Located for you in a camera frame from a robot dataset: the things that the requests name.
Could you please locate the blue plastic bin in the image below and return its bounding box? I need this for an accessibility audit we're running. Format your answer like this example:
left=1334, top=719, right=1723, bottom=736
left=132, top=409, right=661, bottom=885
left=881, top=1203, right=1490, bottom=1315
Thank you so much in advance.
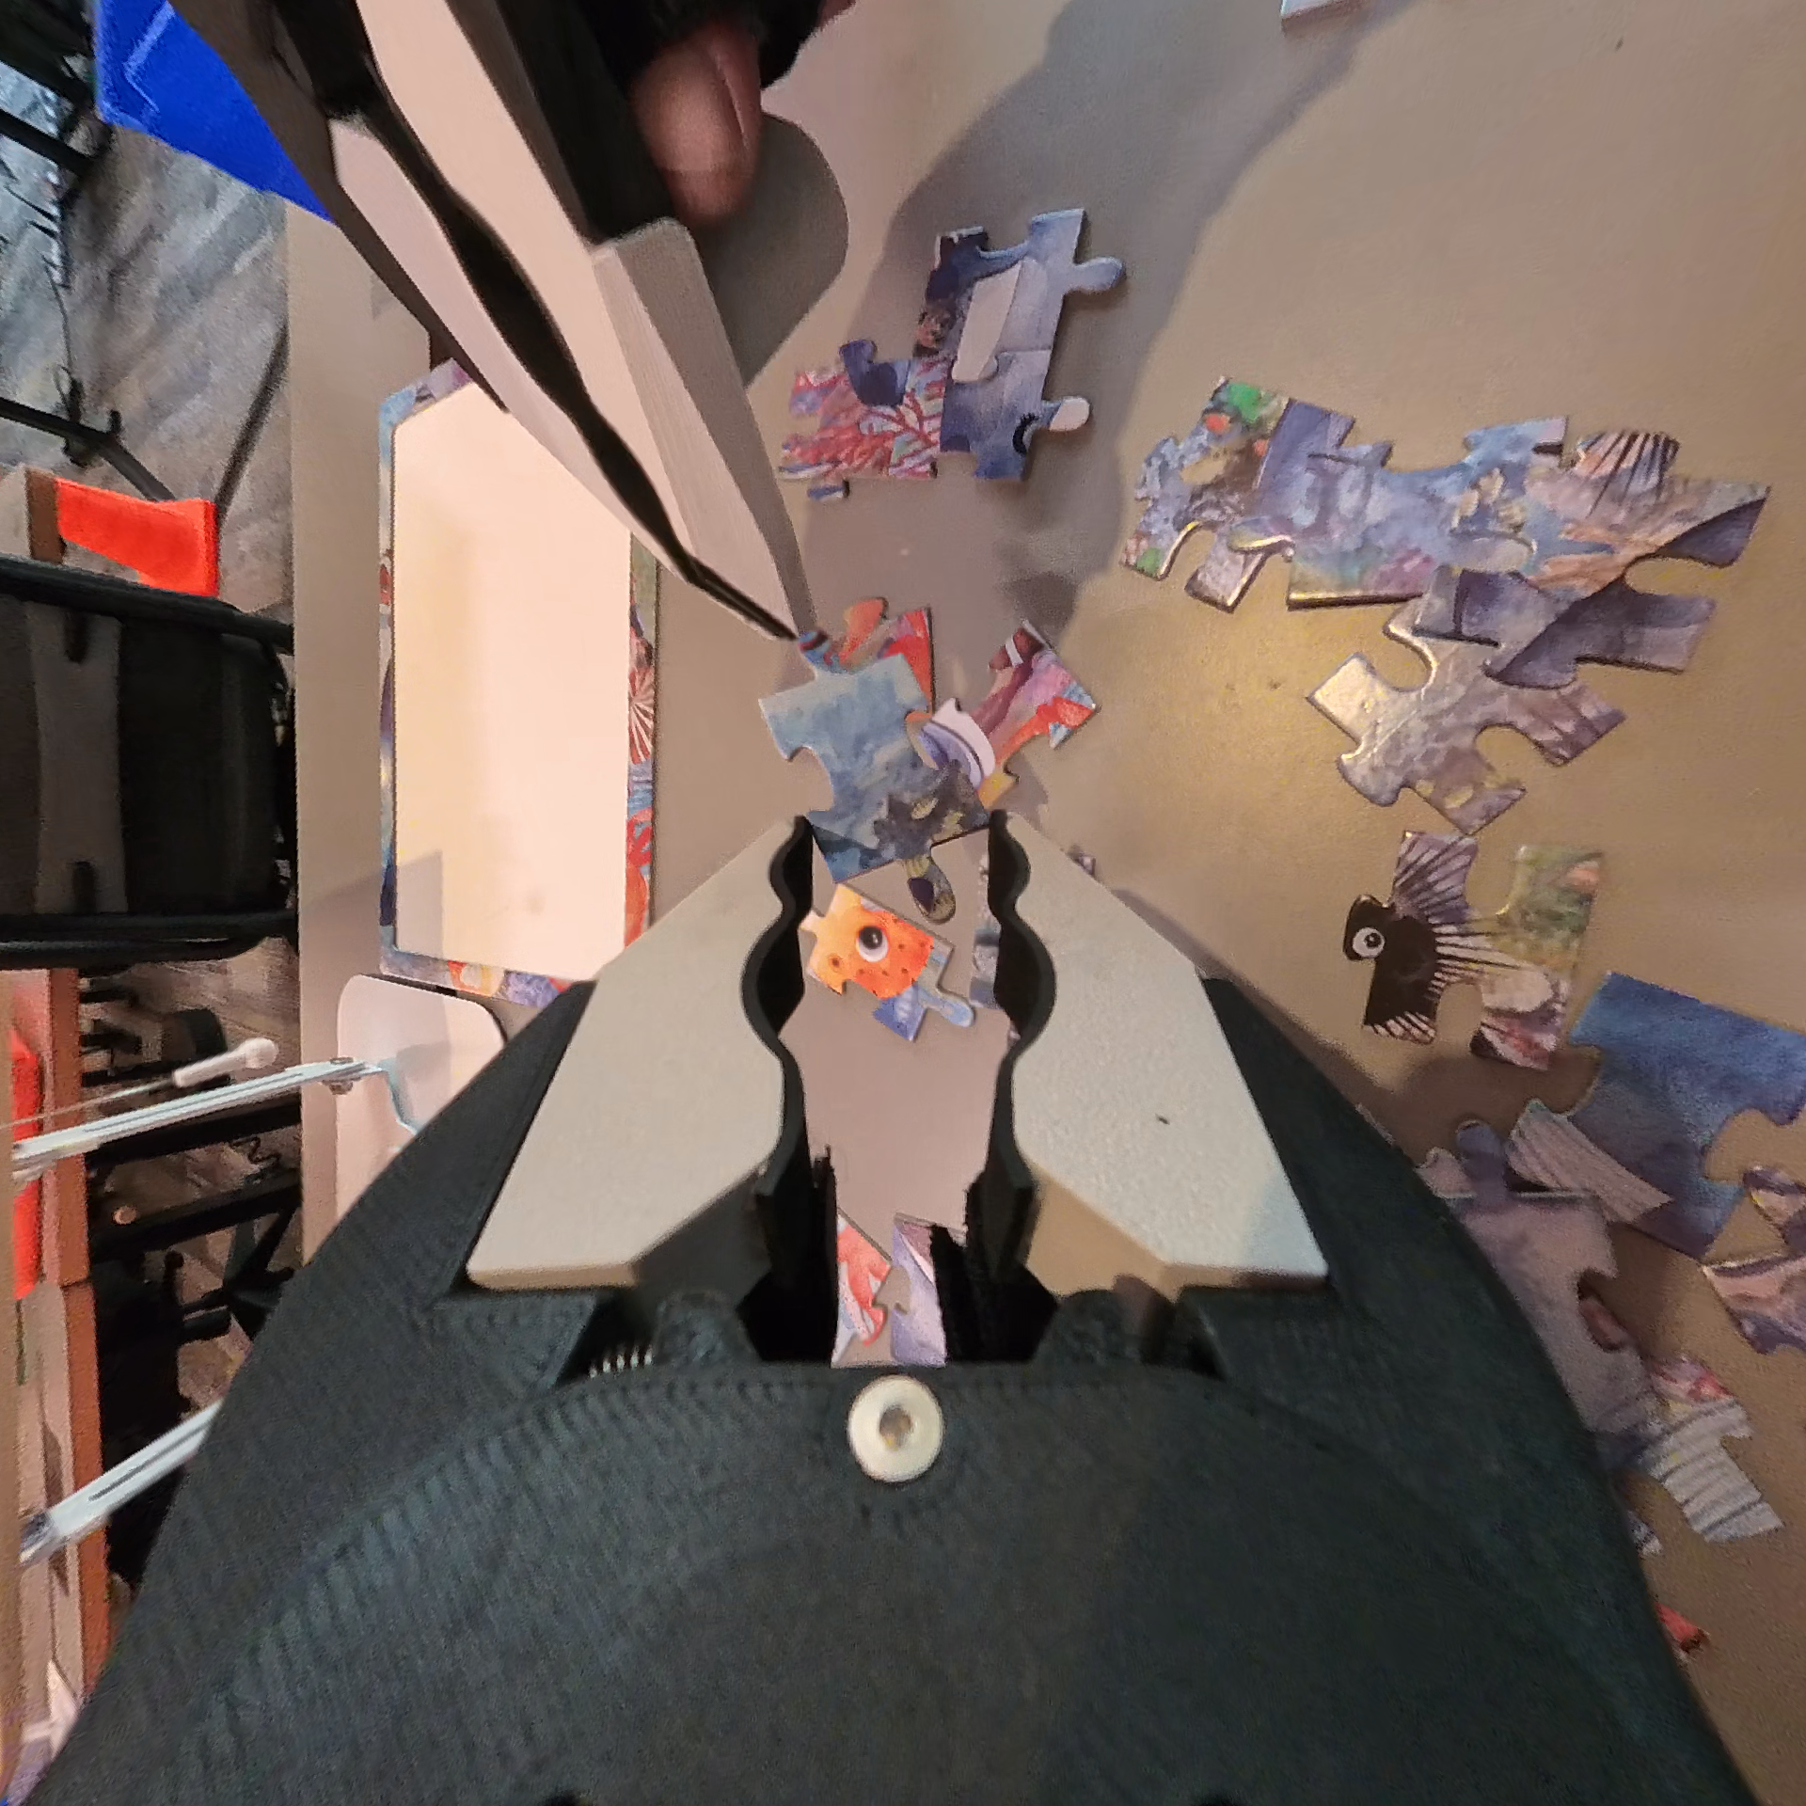
left=89, top=0, right=334, bottom=223

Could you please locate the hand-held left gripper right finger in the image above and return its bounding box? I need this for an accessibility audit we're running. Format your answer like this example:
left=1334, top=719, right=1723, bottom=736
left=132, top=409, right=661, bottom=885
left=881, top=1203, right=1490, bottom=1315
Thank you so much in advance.
left=958, top=808, right=1330, bottom=1364

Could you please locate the blue white-patch puzzle piece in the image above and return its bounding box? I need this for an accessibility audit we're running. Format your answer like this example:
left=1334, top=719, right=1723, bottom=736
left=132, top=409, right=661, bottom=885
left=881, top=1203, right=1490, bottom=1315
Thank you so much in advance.
left=919, top=209, right=1130, bottom=385

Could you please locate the pile of loose puzzle pieces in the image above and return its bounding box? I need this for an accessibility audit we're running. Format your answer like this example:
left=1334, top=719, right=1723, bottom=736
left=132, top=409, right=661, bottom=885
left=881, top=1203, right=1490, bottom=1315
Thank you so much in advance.
left=832, top=0, right=1806, bottom=1656

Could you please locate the orange fabric bag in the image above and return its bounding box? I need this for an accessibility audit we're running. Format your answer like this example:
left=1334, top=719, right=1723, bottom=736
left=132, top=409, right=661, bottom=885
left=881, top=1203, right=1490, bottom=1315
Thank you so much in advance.
left=56, top=477, right=224, bottom=598

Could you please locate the blue mottled puzzle piece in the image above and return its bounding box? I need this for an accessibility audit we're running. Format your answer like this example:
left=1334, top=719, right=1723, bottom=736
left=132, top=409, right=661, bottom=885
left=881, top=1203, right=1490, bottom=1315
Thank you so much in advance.
left=1308, top=599, right=1624, bottom=834

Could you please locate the puzzle frame board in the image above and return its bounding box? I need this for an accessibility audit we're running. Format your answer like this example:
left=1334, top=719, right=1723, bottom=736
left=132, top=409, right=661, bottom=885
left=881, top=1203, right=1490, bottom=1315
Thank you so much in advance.
left=377, top=358, right=661, bottom=1006

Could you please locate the person's right hand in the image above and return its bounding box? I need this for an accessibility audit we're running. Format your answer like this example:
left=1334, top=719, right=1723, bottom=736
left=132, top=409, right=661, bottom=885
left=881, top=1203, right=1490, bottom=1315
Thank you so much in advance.
left=629, top=22, right=767, bottom=229

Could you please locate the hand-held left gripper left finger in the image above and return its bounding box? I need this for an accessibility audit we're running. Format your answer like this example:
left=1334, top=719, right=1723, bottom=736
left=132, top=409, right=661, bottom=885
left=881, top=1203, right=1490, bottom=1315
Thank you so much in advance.
left=467, top=812, right=835, bottom=1364

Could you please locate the pale blue clownfish-tab puzzle piece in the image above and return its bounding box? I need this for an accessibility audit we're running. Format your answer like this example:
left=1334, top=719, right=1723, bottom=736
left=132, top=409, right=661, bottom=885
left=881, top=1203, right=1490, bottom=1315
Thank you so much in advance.
left=761, top=660, right=996, bottom=918

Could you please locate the black mesh office chair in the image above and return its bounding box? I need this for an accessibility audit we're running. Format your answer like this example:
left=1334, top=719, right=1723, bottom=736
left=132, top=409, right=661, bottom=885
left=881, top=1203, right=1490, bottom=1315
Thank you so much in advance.
left=0, top=557, right=300, bottom=968

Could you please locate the orange green puzzle piece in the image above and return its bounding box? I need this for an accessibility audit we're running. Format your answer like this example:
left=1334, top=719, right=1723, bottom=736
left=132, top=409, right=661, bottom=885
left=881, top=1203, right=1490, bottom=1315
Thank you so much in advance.
left=797, top=596, right=935, bottom=706

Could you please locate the red white banded puzzle piece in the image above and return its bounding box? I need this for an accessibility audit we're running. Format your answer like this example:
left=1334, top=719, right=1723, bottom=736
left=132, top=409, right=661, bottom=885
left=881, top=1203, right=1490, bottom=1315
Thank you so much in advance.
left=917, top=620, right=1098, bottom=797

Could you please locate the orange pufferfish puzzle piece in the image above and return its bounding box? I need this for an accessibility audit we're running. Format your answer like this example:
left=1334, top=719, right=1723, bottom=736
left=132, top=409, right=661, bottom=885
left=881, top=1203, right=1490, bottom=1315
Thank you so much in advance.
left=803, top=885, right=975, bottom=1043

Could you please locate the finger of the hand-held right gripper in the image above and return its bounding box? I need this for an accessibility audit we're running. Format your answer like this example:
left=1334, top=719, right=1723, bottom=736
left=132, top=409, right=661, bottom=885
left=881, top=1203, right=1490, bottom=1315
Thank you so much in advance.
left=358, top=0, right=824, bottom=643
left=325, top=116, right=736, bottom=610

